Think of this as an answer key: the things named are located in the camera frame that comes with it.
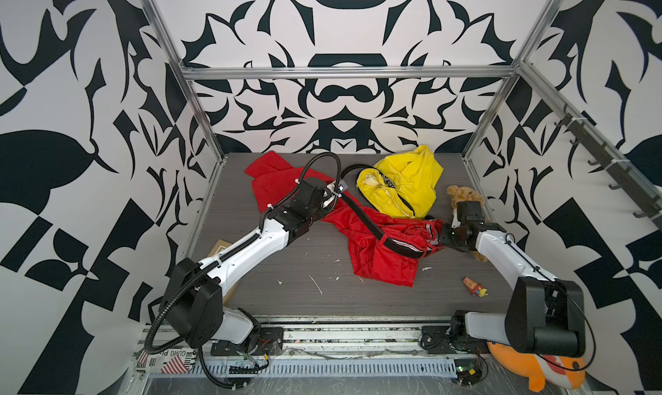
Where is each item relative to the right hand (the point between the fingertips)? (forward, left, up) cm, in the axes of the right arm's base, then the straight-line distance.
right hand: (445, 233), depth 90 cm
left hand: (+9, +45, +16) cm, 49 cm away
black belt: (-8, +20, +8) cm, 23 cm away
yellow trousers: (+21, +10, +1) cm, 24 cm away
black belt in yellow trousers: (+23, +16, 0) cm, 28 cm away
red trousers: (-8, +23, +7) cm, 26 cm away
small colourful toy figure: (-18, -5, -3) cm, 19 cm away
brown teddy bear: (+14, -11, +3) cm, 18 cm away
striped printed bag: (-36, +83, -1) cm, 90 cm away
